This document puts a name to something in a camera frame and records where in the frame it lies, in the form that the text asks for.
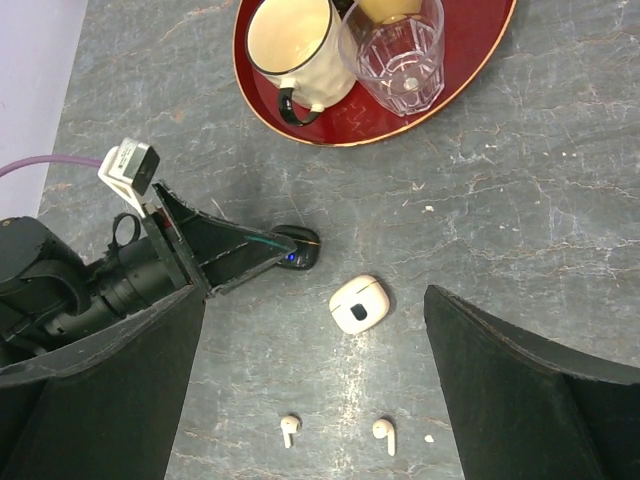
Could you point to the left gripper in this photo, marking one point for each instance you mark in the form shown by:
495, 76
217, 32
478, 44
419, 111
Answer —
184, 245

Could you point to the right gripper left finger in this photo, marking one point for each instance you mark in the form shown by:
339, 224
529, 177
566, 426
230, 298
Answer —
106, 406

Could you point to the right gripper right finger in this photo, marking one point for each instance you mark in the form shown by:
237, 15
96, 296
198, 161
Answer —
524, 407

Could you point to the black earbud charging case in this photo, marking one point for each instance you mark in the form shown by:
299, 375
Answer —
308, 245

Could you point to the cream earbud charging case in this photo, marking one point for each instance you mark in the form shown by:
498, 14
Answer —
359, 304

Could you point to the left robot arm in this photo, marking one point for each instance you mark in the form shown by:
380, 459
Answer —
50, 298

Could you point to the right cream earbud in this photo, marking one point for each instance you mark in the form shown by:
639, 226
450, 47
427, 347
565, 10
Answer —
383, 428

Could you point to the cream earbud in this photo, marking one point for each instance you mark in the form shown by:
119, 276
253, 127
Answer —
383, 428
290, 425

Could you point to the left cream earbud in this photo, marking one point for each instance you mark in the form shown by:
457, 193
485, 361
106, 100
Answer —
290, 425

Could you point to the clear glass tumbler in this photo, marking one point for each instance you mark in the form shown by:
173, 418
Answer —
400, 64

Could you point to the yellow mug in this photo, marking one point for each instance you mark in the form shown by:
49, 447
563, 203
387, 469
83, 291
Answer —
389, 11

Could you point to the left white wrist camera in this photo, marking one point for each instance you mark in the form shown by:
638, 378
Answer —
128, 170

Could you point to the cream mug black handle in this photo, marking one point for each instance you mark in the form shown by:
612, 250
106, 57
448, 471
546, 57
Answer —
294, 45

